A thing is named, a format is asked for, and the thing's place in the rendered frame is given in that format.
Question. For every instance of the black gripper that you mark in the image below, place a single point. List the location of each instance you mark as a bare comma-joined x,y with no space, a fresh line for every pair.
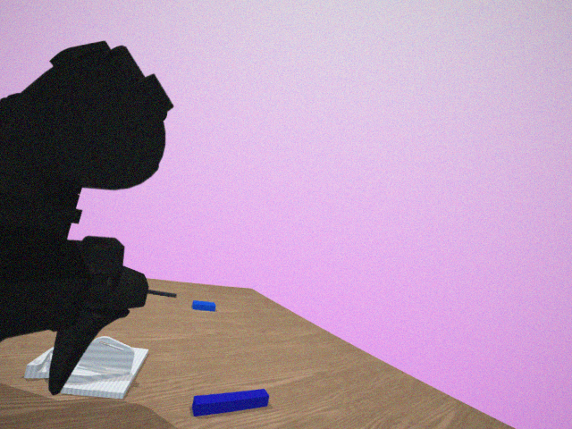
21,202

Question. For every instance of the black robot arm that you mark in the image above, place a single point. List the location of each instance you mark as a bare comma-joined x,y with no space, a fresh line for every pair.
92,121

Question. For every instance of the dark grey flat bar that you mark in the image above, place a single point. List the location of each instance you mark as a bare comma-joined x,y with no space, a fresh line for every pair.
161,293

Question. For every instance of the blue rectangular bar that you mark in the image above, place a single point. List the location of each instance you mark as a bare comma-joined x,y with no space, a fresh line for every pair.
228,402

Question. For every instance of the blue rectangular block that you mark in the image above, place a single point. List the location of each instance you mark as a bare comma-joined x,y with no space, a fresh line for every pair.
203,305

